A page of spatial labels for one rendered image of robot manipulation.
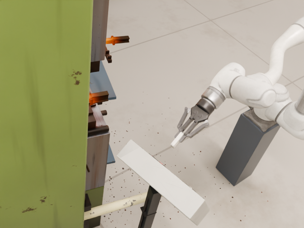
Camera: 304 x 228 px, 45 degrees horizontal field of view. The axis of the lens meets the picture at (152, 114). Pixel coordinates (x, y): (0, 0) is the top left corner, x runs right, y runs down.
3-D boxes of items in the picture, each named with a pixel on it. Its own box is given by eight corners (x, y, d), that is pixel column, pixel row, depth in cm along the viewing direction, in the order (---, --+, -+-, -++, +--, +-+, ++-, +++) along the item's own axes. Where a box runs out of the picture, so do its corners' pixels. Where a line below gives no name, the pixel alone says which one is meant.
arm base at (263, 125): (256, 100, 251) (259, 94, 247) (281, 121, 240) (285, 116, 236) (238, 110, 241) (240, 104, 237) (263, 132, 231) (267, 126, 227)
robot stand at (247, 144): (233, 156, 293) (260, 103, 250) (251, 174, 283) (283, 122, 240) (215, 167, 282) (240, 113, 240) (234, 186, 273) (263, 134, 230)
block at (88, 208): (87, 198, 161) (87, 193, 158) (91, 210, 158) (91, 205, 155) (80, 200, 160) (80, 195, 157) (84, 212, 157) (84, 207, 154)
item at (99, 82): (99, 57, 246) (99, 55, 245) (116, 99, 222) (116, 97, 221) (53, 62, 236) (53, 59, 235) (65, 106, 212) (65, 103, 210)
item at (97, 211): (163, 189, 192) (164, 183, 188) (167, 197, 189) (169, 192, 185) (79, 213, 176) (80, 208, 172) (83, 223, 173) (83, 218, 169)
